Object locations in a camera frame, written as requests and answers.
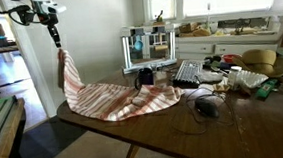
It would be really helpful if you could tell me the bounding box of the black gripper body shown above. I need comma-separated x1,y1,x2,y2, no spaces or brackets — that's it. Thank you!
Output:
37,12,60,29

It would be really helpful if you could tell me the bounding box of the red white checked towel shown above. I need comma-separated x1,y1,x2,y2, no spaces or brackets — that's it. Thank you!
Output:
56,39,187,127

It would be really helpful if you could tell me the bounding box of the blue hanging cup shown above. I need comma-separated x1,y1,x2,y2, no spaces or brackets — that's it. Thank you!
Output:
132,35,145,52

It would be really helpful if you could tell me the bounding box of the black mug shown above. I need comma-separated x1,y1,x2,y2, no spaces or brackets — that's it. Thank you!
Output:
133,66,155,90

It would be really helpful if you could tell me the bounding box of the small potted plant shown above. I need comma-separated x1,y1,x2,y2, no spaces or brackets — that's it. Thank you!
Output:
152,9,167,26

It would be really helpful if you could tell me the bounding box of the wooden roll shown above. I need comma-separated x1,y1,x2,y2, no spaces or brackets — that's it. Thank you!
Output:
153,44,170,53

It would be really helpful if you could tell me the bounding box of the small white framed window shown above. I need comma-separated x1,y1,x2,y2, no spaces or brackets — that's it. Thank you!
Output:
146,0,180,22

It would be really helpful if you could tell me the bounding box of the brown basket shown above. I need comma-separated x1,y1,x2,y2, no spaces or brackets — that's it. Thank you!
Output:
178,22,199,34

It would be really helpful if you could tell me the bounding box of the black computer keyboard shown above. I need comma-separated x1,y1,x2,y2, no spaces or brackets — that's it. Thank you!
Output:
170,58,206,88

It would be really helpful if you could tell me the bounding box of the white drawer cabinet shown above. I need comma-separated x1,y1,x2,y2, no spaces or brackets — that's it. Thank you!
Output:
174,28,283,63

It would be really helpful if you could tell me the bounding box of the wooden table leg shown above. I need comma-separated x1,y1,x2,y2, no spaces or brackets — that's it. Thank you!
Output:
117,142,141,158

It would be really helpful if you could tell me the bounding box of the crumpled white paper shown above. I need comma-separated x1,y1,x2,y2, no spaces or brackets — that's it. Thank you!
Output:
195,67,225,85

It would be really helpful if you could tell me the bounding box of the black computer mouse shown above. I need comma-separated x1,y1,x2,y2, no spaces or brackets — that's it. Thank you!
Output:
193,95,220,120

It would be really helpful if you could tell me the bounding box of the small brown box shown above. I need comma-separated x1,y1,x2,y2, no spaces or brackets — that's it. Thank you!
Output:
213,82,232,93

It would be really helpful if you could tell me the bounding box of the red object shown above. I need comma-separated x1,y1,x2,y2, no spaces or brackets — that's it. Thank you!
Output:
222,52,240,64

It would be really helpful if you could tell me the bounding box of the white plastic bottle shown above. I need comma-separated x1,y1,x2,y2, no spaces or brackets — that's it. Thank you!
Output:
227,65,244,90

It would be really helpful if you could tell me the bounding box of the dark metal sculpture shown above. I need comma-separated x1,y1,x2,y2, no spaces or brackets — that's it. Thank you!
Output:
232,18,252,35

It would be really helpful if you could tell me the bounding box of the olive straw hat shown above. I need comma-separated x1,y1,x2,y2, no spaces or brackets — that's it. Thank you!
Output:
232,47,283,82

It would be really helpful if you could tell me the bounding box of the green package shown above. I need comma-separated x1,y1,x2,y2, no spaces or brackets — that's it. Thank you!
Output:
255,77,280,99

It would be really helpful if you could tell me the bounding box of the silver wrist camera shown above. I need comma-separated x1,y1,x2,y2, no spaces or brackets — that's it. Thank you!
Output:
41,0,68,16

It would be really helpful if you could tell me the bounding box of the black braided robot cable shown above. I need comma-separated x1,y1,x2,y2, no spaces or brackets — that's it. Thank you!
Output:
0,0,40,29

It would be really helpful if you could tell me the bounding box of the white door frame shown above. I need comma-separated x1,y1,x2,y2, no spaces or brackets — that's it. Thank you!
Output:
0,0,58,121

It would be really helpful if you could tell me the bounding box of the black mouse cable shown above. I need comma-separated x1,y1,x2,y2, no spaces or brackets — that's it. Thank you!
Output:
168,84,236,137

